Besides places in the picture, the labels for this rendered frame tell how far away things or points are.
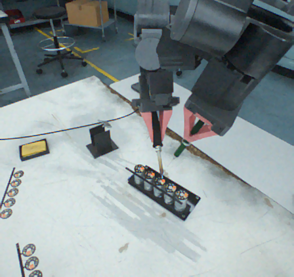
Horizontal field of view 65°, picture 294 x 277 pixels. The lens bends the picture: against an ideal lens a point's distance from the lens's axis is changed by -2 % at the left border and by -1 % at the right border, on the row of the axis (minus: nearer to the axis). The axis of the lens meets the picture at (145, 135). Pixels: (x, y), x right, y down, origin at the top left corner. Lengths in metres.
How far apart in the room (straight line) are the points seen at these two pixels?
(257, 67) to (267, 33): 0.04
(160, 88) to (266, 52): 0.20
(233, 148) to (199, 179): 0.16
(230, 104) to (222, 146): 0.40
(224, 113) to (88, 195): 0.38
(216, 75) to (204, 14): 0.08
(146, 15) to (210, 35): 0.28
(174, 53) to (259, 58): 0.10
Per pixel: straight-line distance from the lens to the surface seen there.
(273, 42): 0.28
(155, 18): 0.52
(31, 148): 0.72
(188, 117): 0.35
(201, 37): 0.26
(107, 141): 0.65
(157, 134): 0.54
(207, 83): 0.30
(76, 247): 0.53
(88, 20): 3.83
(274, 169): 0.70
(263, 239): 0.57
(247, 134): 0.78
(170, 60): 0.33
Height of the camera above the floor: 1.22
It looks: 41 degrees down
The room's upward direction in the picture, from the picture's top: straight up
